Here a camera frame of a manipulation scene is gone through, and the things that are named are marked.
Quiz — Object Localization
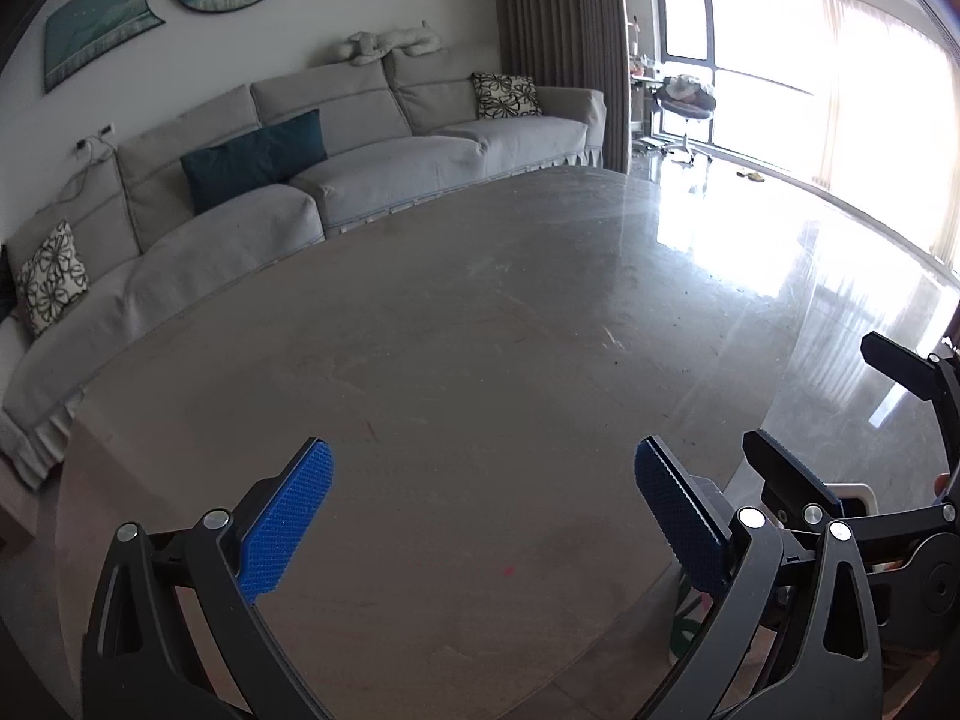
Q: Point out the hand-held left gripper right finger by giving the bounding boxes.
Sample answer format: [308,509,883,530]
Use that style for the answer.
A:
[634,435,884,720]

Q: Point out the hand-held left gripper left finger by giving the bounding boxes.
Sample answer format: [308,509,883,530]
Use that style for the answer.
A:
[81,436,336,720]

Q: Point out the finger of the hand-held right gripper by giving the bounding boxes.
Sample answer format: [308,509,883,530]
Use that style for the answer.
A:
[741,429,960,542]
[860,330,960,497]

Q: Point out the sheer white curtain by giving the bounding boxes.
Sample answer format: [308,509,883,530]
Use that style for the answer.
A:
[814,0,960,271]

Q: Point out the grey sofa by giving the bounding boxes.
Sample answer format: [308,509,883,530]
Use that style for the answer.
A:
[0,56,608,492]

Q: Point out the office chair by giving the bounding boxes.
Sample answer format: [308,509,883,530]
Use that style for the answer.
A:
[651,75,717,166]

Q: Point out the black and white floral cushion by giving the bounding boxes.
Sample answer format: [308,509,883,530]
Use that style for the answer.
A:
[471,72,542,121]
[15,220,89,335]

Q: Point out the teal cushion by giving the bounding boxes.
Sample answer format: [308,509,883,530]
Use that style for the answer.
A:
[180,109,329,216]

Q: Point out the dark framed window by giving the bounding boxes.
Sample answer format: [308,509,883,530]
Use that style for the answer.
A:
[649,0,960,271]

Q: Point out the grey curtain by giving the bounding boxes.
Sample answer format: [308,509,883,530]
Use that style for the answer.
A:
[489,0,631,173]

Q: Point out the grey plush toy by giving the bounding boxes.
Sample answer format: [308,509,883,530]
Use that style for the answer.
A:
[332,22,445,67]

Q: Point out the black charger cable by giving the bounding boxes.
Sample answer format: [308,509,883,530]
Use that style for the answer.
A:
[60,136,113,200]

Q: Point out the curved blue wall painting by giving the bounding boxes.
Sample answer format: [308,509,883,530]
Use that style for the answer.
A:
[43,0,167,95]

